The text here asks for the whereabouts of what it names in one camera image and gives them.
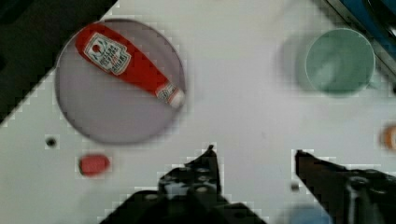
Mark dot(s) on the grey round plate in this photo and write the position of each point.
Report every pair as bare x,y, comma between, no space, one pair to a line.
108,110

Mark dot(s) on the red ketchup bottle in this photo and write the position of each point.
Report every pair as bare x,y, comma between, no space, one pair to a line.
114,54

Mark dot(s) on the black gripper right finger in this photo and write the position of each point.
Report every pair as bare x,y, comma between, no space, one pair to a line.
349,196

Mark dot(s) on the green mug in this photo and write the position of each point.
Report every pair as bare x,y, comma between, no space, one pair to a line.
339,63

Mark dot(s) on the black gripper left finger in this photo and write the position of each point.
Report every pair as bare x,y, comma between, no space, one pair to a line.
190,194

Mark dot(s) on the blue cup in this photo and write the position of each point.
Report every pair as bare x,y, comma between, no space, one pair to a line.
309,215

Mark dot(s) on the orange slice toy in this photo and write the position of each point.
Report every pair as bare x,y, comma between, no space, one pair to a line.
388,137

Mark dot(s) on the light red toy strawberry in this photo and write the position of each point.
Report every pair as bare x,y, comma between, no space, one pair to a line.
93,164

